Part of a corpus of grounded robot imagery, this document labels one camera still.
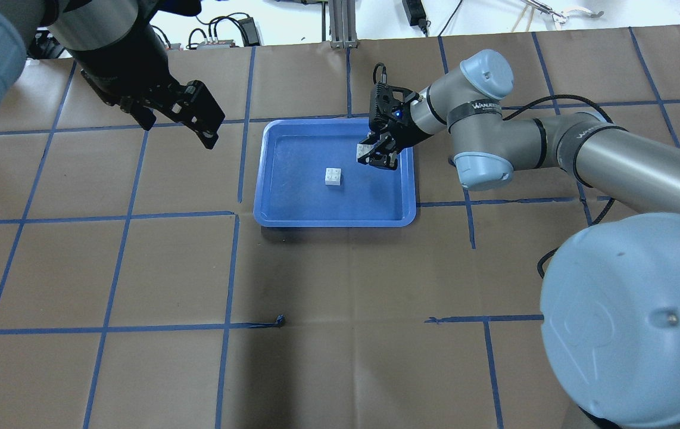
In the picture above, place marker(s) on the aluminium frame post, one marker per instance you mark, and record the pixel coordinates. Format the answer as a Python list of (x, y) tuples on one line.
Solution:
[(342, 24)]

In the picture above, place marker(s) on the brown paper table cover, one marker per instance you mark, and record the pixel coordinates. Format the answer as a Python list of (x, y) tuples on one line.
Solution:
[(137, 289)]

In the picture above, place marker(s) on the blue plastic tray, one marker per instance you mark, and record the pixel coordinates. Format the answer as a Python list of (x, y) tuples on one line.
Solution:
[(291, 192)]

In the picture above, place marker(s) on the white building block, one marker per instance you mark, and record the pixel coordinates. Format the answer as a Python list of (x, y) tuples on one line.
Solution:
[(333, 176), (362, 152)]

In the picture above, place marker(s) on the black power adapter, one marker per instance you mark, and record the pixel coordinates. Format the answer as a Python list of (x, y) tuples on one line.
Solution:
[(416, 15)]

